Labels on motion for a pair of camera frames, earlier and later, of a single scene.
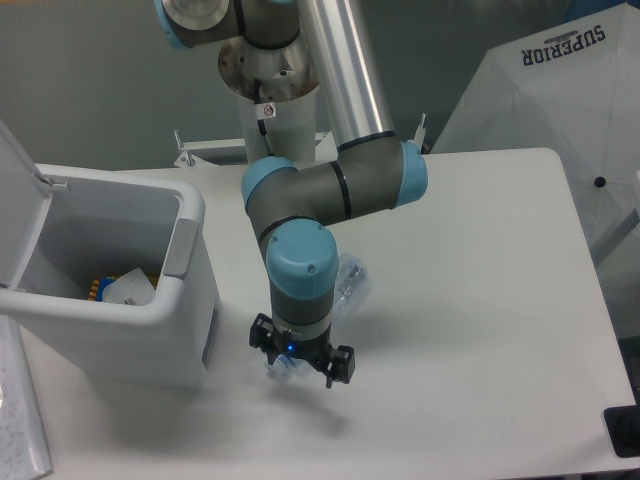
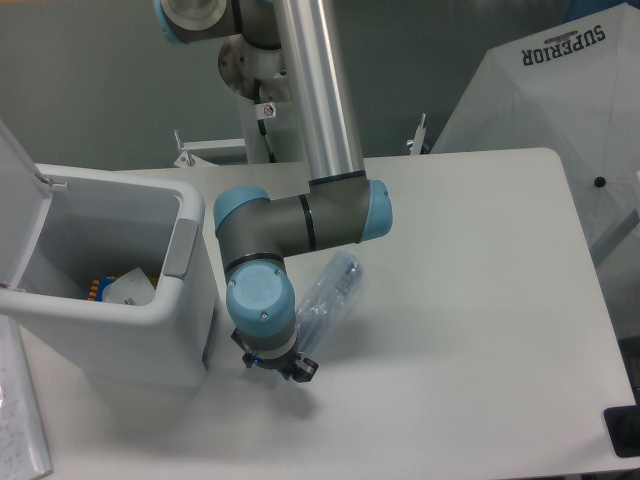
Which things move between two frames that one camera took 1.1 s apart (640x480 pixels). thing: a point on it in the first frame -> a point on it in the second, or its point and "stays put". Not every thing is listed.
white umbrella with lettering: (573, 88) stays put
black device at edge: (623, 425) stays put
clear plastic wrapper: (131, 288) stays put
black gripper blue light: (319, 350) -> (281, 365)
